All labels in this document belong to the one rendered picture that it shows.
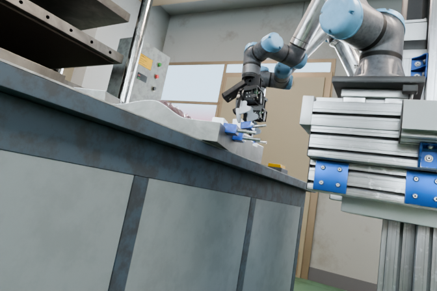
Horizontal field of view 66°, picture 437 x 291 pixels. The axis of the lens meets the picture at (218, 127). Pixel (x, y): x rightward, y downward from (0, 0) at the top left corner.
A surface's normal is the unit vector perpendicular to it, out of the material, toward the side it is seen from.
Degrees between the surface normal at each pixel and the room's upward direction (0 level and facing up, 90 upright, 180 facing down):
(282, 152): 90
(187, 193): 90
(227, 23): 90
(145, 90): 90
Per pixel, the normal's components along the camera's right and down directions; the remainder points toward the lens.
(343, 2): -0.85, -0.14
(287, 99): -0.43, -0.25
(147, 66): 0.84, 0.05
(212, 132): -0.24, -0.23
